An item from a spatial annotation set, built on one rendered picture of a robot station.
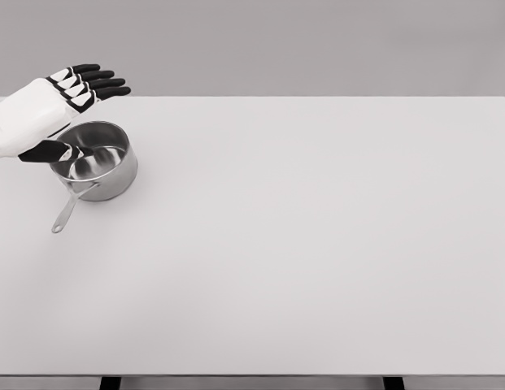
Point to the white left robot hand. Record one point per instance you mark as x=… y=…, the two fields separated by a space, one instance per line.
x=30 y=111

